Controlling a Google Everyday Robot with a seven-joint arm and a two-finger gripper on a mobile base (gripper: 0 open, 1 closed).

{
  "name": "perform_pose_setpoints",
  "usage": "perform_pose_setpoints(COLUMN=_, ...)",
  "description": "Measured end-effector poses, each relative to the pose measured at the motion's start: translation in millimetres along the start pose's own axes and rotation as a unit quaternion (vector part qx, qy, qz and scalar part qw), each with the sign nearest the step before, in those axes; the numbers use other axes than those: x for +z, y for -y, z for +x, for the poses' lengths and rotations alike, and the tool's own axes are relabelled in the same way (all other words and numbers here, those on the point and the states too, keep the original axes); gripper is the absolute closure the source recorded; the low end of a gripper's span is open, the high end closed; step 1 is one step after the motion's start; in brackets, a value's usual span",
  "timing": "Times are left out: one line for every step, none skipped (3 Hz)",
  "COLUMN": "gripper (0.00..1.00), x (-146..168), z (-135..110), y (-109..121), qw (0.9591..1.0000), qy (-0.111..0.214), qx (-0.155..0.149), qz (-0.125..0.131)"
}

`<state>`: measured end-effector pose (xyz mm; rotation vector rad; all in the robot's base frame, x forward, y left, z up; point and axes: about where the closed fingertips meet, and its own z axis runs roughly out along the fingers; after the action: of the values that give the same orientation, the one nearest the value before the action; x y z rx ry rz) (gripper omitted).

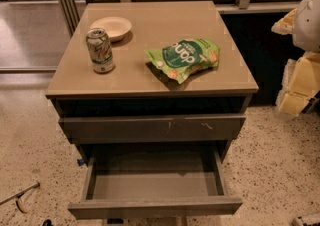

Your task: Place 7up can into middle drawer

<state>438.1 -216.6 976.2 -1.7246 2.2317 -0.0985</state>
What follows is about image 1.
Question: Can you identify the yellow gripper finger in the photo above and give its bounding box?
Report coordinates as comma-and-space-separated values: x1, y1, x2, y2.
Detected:
271, 9, 297, 35
276, 52, 320, 117

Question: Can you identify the green white 7up can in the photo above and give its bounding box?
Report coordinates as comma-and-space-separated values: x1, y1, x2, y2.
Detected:
86, 28, 115, 74

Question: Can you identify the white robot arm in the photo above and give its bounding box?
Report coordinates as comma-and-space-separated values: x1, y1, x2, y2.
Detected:
271, 0, 320, 120

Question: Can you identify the closed grey top drawer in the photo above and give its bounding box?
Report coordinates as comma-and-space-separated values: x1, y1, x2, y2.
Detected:
59, 114, 246, 144

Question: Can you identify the grey drawer cabinet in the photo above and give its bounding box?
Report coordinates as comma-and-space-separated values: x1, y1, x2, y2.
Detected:
45, 0, 260, 226

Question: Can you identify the open grey middle drawer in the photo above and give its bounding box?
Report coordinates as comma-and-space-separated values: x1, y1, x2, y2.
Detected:
68, 142, 242, 219

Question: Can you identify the green snack chip bag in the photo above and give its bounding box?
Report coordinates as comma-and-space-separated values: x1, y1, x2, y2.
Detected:
145, 38, 220, 84

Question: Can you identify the grey object floor corner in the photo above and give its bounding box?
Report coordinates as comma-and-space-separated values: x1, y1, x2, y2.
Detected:
292, 213, 320, 226

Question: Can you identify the white paper bowl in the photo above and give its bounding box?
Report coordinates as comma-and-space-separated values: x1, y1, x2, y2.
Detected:
90, 17, 132, 43

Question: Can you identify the metal rod on floor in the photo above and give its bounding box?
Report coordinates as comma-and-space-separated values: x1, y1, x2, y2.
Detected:
0, 182, 40, 213

